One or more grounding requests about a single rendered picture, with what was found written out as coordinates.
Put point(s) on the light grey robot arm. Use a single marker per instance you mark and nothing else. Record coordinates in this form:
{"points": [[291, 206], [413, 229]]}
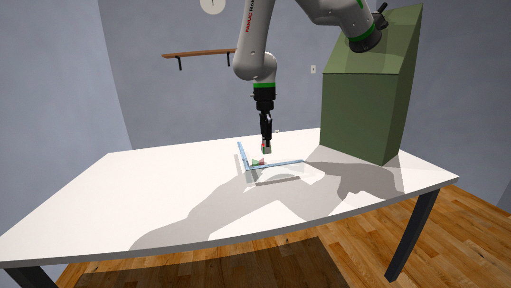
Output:
{"points": [[251, 62]]}

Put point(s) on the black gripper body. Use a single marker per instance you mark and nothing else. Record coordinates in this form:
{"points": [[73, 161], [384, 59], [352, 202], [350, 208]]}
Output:
{"points": [[265, 108]]}

